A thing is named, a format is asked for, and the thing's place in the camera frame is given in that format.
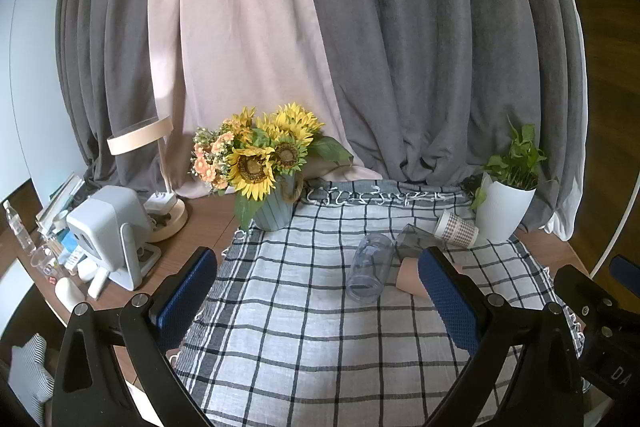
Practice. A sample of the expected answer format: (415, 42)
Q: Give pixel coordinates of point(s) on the grey transparent cup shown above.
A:
(412, 238)

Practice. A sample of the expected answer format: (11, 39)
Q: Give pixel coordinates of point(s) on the clear bottle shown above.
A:
(17, 227)

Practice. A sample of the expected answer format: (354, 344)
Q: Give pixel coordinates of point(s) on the pink cup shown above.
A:
(410, 276)

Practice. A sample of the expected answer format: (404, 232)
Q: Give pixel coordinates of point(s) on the grey curtain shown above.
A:
(440, 47)
(110, 57)

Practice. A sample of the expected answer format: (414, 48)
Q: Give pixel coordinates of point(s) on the white plug adapter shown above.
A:
(160, 203)

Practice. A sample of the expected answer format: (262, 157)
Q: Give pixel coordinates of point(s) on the white plant pot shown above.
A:
(502, 212)

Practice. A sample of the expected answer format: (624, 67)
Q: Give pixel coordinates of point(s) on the white wardrobe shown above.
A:
(35, 82)

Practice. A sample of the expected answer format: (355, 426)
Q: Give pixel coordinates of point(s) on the white desk lamp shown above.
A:
(137, 134)

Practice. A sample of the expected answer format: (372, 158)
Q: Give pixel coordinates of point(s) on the white cylinder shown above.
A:
(67, 293)

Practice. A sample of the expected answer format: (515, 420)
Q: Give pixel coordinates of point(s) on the pink curtain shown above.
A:
(235, 32)

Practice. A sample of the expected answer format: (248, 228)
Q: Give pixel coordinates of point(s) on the small clear glass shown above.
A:
(42, 263)

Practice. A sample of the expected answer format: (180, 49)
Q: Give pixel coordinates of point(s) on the white projector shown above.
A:
(107, 227)

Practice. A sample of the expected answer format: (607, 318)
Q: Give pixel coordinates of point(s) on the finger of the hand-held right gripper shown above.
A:
(626, 268)
(582, 289)

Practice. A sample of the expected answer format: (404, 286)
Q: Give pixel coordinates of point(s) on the clear plastic cup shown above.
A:
(367, 264)

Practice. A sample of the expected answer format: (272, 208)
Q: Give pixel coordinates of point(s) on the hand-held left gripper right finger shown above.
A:
(450, 302)

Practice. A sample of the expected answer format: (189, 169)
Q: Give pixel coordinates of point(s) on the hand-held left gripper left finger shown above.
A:
(186, 294)

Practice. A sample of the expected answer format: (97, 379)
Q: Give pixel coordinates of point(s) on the blue-grey ribbed vase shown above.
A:
(272, 209)

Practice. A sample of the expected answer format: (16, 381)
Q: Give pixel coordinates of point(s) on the stack of books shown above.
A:
(60, 202)

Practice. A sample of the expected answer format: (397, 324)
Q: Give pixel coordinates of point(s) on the green potted plant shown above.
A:
(520, 162)

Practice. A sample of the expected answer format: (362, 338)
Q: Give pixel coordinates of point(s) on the sunflower bouquet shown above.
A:
(252, 167)

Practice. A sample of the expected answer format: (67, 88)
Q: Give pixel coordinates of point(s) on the white remote control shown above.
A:
(98, 283)

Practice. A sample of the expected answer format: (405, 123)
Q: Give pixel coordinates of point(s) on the striped star pillow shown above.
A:
(32, 369)

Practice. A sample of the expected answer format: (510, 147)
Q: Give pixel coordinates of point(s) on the checked tablecloth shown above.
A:
(310, 332)

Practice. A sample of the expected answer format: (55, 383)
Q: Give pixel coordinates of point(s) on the checked paper cup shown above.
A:
(457, 229)

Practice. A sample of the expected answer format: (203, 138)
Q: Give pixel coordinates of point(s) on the white curved tube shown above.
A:
(617, 229)

